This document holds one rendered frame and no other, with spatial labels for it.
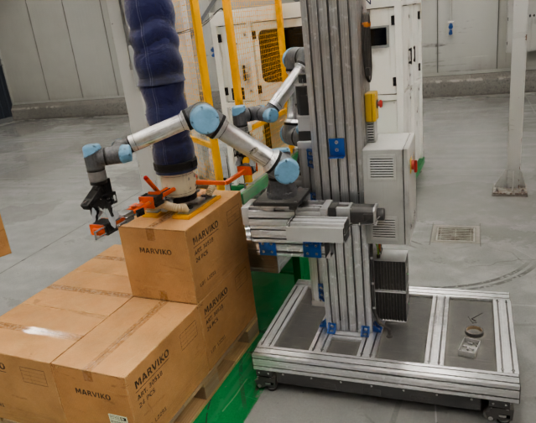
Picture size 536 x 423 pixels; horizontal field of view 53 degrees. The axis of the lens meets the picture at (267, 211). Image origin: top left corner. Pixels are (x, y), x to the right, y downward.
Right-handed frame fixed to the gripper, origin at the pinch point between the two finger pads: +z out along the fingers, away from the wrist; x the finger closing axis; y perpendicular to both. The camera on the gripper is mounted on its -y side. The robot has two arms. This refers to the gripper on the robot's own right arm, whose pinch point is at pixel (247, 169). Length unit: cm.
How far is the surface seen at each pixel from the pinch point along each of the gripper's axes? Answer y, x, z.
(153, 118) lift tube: 41, -27, -37
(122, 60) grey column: -76, -132, -59
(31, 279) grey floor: -27, -231, 108
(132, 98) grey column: -76, -130, -31
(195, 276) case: 57, -6, 38
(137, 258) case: 60, -38, 30
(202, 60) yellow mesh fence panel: -83, -68, -55
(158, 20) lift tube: 37, -17, -81
